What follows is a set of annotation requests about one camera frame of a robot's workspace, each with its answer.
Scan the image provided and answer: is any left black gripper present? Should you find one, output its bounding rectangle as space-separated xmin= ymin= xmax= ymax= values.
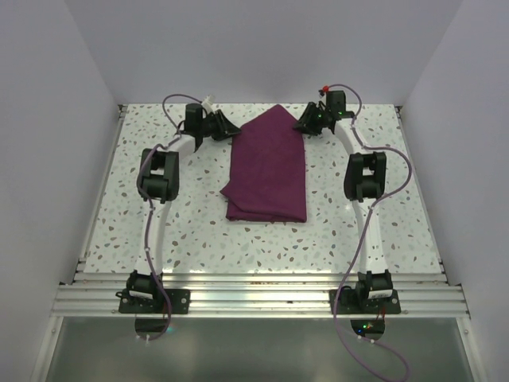
xmin=199 ymin=110 xmax=241 ymax=142

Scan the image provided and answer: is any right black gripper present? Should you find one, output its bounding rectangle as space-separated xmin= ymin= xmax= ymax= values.
xmin=292 ymin=103 xmax=328 ymax=137

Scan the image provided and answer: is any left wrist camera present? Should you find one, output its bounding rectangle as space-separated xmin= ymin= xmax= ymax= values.
xmin=184 ymin=95 xmax=215 ymax=136

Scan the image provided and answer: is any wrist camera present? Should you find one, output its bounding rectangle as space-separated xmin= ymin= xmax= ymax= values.
xmin=318 ymin=86 xmax=347 ymax=121
xmin=184 ymin=95 xmax=215 ymax=136

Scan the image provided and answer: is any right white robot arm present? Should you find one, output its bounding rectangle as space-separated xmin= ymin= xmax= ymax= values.
xmin=294 ymin=102 xmax=393 ymax=313

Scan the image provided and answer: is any purple cable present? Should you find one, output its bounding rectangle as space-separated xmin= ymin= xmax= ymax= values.
xmin=317 ymin=83 xmax=414 ymax=382
xmin=135 ymin=93 xmax=204 ymax=344

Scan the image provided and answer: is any purple cloth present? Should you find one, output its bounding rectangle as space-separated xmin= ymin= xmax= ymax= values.
xmin=221 ymin=105 xmax=307 ymax=223

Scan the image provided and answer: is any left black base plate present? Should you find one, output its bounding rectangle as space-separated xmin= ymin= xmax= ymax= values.
xmin=115 ymin=289 xmax=191 ymax=314

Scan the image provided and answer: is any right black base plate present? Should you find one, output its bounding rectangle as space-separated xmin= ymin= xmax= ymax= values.
xmin=328 ymin=286 xmax=402 ymax=315

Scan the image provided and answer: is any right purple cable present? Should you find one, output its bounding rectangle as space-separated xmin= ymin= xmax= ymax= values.
xmin=317 ymin=83 xmax=414 ymax=382

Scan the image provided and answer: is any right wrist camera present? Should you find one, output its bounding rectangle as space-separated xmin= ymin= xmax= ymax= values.
xmin=318 ymin=86 xmax=347 ymax=121

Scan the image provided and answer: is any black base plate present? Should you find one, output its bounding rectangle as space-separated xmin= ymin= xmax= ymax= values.
xmin=328 ymin=286 xmax=402 ymax=315
xmin=115 ymin=289 xmax=191 ymax=314

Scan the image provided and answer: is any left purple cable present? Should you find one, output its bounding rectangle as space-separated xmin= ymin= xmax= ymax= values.
xmin=135 ymin=93 xmax=204 ymax=344

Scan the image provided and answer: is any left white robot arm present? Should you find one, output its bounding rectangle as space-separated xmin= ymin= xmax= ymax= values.
xmin=126 ymin=103 xmax=241 ymax=313

